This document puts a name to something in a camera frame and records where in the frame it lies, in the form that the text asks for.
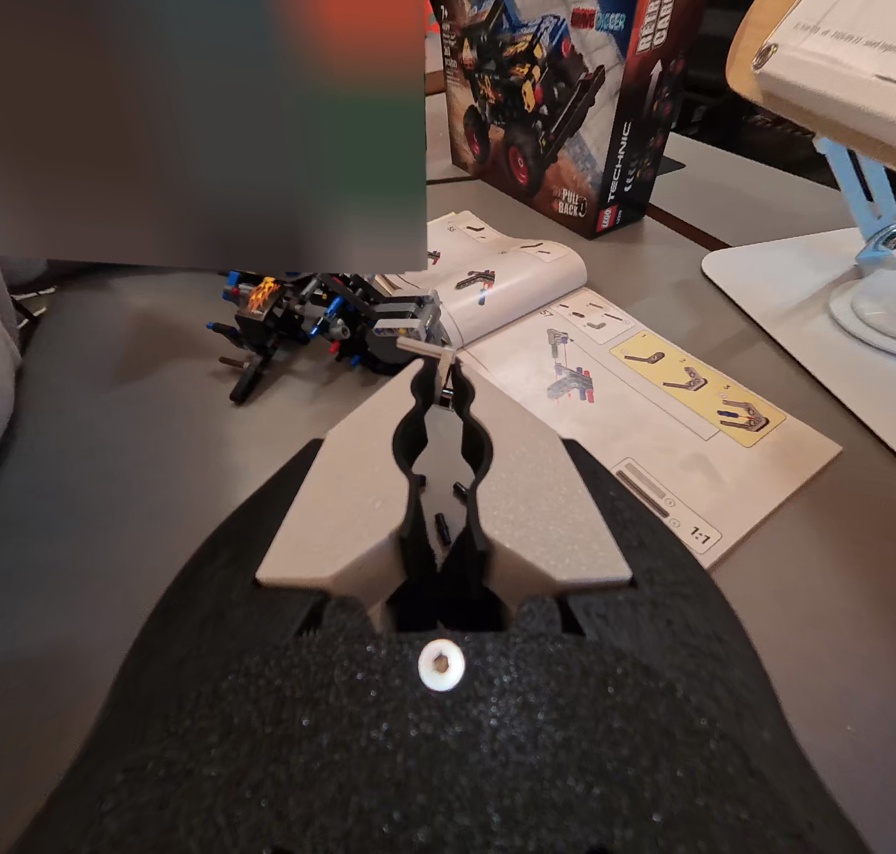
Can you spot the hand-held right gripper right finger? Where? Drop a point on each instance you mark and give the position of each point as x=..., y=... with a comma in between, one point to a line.
x=553, y=518

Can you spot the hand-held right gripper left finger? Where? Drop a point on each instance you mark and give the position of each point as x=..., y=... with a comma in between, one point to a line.
x=329, y=518

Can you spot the pile of small lego pieces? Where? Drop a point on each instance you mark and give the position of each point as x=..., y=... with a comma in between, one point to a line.
x=442, y=521

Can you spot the grey lego axle pin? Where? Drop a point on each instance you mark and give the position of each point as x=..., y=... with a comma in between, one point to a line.
x=423, y=345

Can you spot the partly built lego truck chassis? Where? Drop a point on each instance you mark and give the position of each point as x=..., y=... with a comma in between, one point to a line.
x=266, y=322

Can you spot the lego set box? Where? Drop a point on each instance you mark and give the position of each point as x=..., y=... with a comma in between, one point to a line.
x=532, y=62

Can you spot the open instruction booklet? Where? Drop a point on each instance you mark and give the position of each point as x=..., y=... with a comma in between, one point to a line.
x=630, y=434

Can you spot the white stand with wooden board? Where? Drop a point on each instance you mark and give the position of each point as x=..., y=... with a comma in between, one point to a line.
x=770, y=287

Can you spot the printed instruction sheet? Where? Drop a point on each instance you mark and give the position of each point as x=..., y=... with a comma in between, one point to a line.
x=840, y=13

